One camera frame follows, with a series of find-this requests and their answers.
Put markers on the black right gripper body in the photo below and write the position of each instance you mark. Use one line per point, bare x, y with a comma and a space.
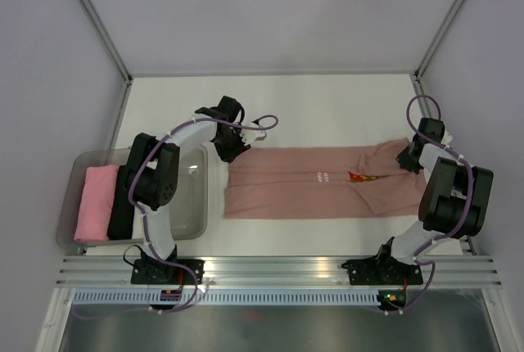
407, 161

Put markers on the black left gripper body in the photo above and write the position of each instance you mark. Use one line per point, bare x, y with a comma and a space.
230, 146

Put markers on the dusty pink t-shirt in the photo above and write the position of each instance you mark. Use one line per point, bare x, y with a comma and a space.
322, 183

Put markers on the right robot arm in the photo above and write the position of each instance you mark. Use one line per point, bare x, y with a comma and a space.
455, 199

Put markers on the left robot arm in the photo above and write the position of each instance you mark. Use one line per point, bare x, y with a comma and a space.
149, 179

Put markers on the grey plastic bin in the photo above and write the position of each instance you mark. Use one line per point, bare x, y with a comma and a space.
187, 210

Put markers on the white rolled t-shirt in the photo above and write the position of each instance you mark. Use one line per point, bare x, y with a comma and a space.
137, 230

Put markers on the black rolled t-shirt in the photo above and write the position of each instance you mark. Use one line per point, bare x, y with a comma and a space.
122, 213

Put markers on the pink rolled t-shirt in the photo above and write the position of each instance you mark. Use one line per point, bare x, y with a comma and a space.
96, 204

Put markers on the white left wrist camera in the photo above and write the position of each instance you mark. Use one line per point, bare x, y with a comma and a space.
251, 135

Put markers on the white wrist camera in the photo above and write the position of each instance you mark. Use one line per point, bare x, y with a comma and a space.
447, 138
251, 135

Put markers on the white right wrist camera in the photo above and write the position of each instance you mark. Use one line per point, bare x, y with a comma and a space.
447, 138

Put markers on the right aluminium frame post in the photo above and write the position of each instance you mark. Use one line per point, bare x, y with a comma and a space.
439, 37

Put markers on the aluminium frame post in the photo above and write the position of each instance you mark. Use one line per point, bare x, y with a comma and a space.
104, 36
439, 37

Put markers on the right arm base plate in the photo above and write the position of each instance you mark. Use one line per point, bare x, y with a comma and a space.
391, 272

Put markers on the aluminium front rail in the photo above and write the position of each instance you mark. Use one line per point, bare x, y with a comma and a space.
272, 272

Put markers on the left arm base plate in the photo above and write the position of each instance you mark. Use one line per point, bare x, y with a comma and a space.
151, 272

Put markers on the left aluminium frame post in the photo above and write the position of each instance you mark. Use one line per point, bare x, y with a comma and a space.
104, 36

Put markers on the white slotted cable duct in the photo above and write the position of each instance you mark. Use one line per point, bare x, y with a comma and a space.
237, 297

